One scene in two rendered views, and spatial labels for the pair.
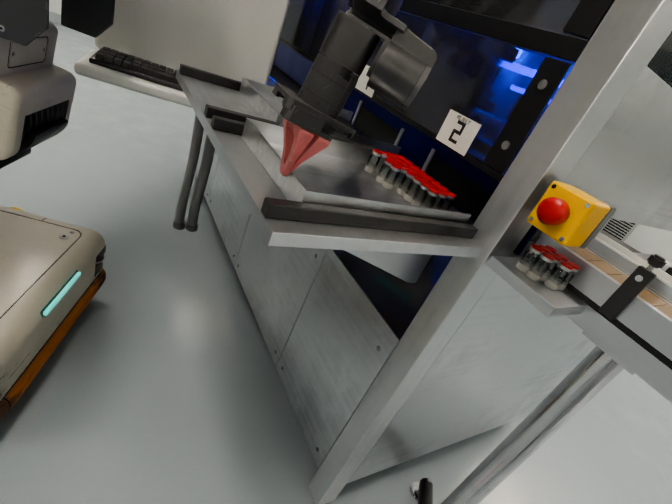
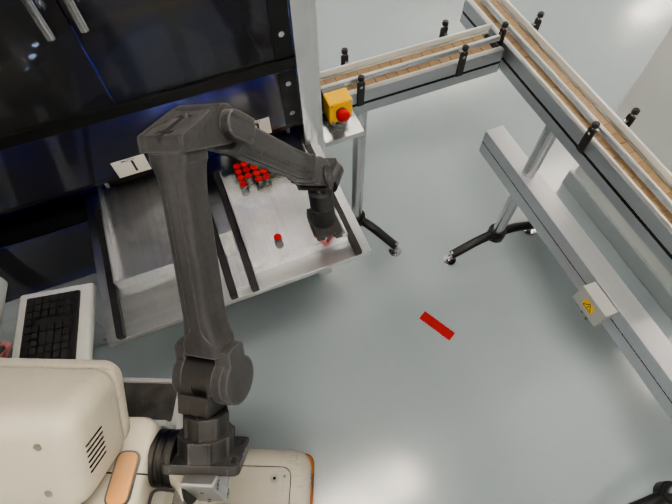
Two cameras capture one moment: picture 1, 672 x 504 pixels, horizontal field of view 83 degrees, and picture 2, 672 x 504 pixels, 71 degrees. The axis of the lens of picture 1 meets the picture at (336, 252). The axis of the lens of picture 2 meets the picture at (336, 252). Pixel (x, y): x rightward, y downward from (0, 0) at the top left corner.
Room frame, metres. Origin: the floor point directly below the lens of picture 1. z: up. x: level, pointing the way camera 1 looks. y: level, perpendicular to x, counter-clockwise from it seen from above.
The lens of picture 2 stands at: (0.26, 0.68, 1.98)
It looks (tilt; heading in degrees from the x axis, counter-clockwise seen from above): 61 degrees down; 290
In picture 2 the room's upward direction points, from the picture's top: 2 degrees counter-clockwise
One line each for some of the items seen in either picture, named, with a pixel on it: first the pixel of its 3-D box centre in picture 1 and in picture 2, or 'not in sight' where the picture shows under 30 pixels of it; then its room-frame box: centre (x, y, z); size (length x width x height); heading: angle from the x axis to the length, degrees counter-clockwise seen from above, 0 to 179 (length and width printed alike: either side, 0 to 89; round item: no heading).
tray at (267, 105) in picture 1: (320, 119); (154, 218); (0.98, 0.17, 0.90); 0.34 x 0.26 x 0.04; 130
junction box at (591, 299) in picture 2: not in sight; (594, 304); (-0.34, -0.17, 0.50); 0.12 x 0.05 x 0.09; 130
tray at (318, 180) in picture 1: (357, 176); (281, 204); (0.66, 0.02, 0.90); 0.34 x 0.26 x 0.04; 131
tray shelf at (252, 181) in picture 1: (320, 152); (222, 223); (0.80, 0.12, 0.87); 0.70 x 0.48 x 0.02; 40
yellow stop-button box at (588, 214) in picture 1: (569, 214); (336, 103); (0.60, -0.30, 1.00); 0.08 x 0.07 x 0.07; 130
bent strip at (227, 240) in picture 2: not in sight; (233, 259); (0.71, 0.23, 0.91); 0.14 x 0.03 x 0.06; 129
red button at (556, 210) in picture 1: (554, 211); (342, 114); (0.57, -0.26, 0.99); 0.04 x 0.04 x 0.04; 40
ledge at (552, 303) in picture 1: (540, 284); (337, 123); (0.62, -0.34, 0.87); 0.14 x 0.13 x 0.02; 130
